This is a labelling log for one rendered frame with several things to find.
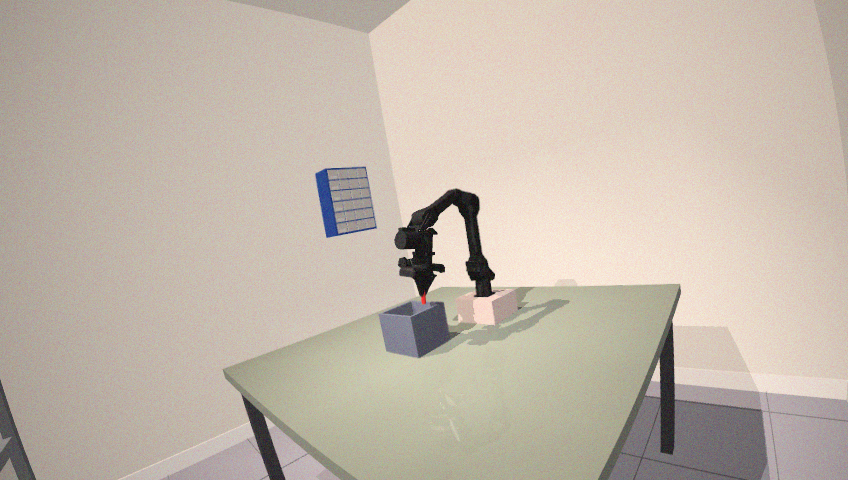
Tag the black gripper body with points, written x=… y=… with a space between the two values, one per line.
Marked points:
x=423 y=265

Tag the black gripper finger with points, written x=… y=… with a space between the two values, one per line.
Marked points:
x=429 y=282
x=421 y=284

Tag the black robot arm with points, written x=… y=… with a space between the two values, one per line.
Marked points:
x=415 y=236

